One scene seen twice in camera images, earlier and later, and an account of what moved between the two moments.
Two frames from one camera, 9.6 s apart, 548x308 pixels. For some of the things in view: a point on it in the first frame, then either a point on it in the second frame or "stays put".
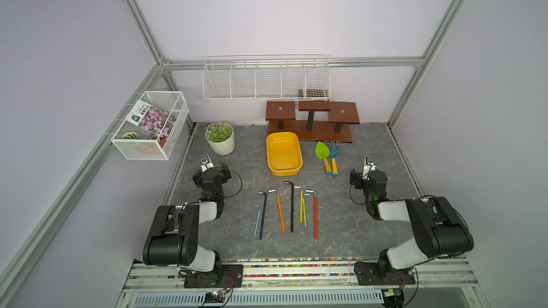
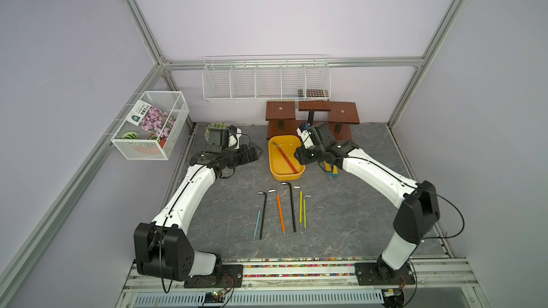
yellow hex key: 301,203 stays put
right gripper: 358,177 to 301,155
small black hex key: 263,214 stays put
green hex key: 305,210 stays put
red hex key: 316,215 to 286,158
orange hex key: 280,210 stays put
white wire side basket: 152,126 stays put
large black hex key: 292,190 stays put
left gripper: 223,174 to 245,157
